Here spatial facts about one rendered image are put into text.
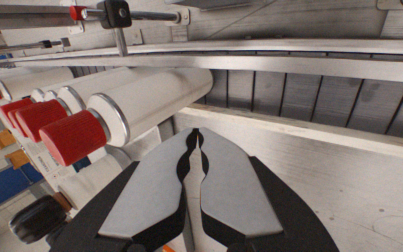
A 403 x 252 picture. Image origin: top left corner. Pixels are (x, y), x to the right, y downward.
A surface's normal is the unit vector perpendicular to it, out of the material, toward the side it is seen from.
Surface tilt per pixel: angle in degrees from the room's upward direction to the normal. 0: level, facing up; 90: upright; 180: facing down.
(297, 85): 0
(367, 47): 0
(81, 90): 90
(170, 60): 0
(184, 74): 90
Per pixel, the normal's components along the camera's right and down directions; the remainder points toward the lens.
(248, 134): -0.51, 0.44
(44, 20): 0.86, 0.20
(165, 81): 0.52, -0.53
